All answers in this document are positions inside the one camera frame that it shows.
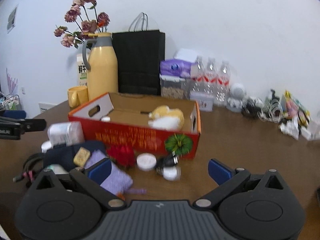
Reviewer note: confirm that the white ribbed jar lid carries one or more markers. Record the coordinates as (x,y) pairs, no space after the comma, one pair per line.
(146,161)

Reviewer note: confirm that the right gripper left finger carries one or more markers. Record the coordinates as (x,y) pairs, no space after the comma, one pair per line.
(89,181)

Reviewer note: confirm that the water bottle pack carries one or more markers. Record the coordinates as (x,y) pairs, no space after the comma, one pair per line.
(212,79)

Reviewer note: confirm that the dried pink flower bouquet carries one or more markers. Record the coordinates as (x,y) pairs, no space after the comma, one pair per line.
(89,22)

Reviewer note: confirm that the navy blue pouch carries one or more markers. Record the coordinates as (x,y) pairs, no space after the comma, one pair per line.
(64,155)

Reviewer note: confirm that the clear plastic jar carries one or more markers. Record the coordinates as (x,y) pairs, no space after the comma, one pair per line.
(63,134)

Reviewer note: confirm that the small lavender tin box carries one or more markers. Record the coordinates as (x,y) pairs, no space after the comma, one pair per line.
(204,100)

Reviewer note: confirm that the yellow thermos jug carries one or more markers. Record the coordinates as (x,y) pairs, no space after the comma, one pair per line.
(101,63)

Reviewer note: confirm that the red cardboard box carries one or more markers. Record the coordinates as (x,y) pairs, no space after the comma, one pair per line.
(122,119)

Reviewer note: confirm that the clear food container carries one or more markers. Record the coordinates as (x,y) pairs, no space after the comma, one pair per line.
(174,87)

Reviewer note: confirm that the black paper bag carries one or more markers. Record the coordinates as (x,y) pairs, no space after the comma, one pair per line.
(139,53)

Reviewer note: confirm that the yellow soap bar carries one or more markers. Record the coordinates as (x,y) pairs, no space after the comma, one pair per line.
(81,157)

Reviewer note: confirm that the yellow mug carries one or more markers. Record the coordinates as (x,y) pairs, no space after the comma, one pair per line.
(77,96)

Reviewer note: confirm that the purple knitted cloth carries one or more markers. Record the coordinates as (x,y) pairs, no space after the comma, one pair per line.
(118,182)

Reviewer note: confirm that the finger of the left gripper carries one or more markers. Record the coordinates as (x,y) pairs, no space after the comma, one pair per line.
(12,129)

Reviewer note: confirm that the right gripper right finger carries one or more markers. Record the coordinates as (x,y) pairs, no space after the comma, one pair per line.
(229,182)

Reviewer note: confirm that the white round toy robot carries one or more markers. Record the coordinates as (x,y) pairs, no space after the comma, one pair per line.
(236,95)

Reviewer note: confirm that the white milk carton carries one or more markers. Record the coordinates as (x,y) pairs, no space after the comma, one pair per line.
(81,70)

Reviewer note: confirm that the red fabric flower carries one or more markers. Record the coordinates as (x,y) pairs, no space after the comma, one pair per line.
(123,155)

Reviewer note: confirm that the yellow white plush toy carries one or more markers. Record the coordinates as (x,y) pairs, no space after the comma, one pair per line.
(165,118)

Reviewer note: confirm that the purple tissue pack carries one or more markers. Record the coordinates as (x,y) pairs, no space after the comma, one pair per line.
(180,64)

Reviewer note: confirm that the colourful packets pile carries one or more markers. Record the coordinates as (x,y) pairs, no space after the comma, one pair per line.
(293,108)

